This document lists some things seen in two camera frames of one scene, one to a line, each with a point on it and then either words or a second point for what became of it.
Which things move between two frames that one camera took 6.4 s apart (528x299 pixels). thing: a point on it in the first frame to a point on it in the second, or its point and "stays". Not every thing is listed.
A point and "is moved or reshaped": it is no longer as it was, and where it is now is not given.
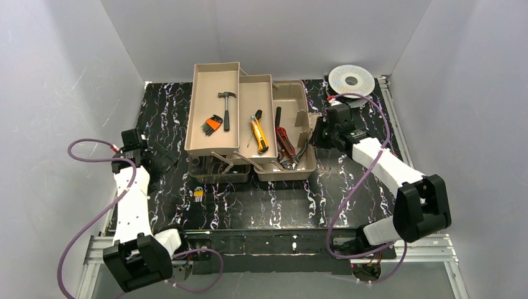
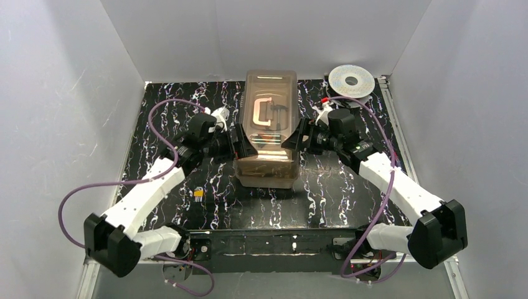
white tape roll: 351,79 stays
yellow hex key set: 198,194 stays
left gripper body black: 160,157 to 235,143
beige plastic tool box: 243,126 is moved or reshaped
